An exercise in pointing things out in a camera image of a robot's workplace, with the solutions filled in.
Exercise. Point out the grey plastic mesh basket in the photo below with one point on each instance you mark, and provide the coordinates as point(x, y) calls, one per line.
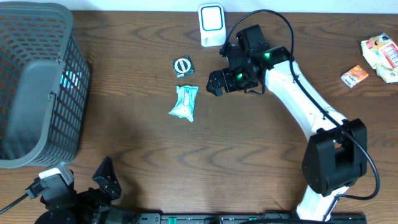
point(45, 81)

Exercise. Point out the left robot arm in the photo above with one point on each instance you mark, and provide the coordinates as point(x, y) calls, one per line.
point(66, 216)

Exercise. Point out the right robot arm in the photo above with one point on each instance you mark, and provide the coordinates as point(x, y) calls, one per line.
point(336, 155)

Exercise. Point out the teal wet wipes pack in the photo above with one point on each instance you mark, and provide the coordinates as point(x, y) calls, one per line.
point(185, 105)

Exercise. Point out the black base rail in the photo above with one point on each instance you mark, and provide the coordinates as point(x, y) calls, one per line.
point(268, 217)

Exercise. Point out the green round-label ointment box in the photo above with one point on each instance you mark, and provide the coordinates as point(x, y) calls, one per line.
point(183, 67)

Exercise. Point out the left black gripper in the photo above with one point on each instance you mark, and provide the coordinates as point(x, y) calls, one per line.
point(88, 193)

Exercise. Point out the white barcode scanner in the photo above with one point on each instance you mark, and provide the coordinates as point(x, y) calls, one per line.
point(212, 25)

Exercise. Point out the small orange snack packet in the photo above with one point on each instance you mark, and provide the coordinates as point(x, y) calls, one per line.
point(354, 76)

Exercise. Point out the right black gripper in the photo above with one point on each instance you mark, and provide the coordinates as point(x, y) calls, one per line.
point(226, 84)

